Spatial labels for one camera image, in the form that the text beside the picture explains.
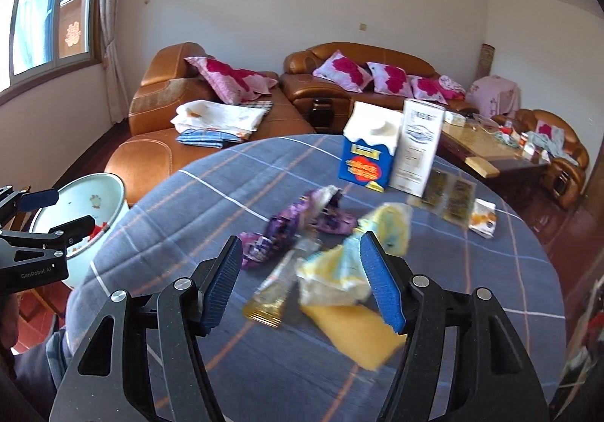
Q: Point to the red foam net sleeve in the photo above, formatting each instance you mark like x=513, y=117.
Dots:
x=98, y=230

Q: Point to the folded blue striped cloth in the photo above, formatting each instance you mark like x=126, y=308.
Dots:
x=211, y=139

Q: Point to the small white snack box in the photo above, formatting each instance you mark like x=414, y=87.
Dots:
x=483, y=218

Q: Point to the gold clear wrapper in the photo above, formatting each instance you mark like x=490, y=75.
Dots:
x=268, y=301

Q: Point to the window with white frame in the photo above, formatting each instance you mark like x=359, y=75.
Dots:
x=40, y=38

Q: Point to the pink floral pillow middle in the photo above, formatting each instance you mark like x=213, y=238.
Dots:
x=390, y=80

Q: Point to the white tissue box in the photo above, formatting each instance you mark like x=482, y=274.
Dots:
x=454, y=118

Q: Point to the blue plaid tablecloth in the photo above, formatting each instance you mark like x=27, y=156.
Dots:
x=331, y=358

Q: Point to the yellow sponge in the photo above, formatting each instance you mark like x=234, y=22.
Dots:
x=357, y=332

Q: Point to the purple snack wrapper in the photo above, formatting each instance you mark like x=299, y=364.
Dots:
x=317, y=210

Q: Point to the pink floral pillow left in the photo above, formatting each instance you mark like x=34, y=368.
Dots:
x=344, y=72

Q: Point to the folded white cloth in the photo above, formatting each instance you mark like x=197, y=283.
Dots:
x=242, y=120

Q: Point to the blue Look milk carton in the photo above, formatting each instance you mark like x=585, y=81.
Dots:
x=369, y=146

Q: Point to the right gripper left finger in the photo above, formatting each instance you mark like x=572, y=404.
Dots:
x=216, y=287

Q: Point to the pink floral pillow on chaise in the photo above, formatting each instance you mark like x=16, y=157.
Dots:
x=232, y=86

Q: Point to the brown leather chaise sofa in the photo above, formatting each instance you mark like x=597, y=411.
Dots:
x=152, y=153

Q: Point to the pale yellow plastic bag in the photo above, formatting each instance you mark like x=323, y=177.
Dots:
x=358, y=251

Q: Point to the beige curtain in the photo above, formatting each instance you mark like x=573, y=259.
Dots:
x=115, y=91

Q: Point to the white tall milk carton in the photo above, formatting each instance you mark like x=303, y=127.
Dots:
x=417, y=144

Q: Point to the brown leather armchair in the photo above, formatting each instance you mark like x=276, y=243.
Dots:
x=568, y=157

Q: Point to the pink floral pillow right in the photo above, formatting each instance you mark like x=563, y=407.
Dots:
x=426, y=89

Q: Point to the pink cloth covered object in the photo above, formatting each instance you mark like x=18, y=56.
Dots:
x=494, y=95

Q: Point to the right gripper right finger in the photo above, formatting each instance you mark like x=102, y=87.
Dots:
x=383, y=285

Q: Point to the green clear sachet strip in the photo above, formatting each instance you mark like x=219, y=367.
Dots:
x=448, y=196

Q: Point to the wooden coffee table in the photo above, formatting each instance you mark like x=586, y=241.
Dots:
x=509, y=172

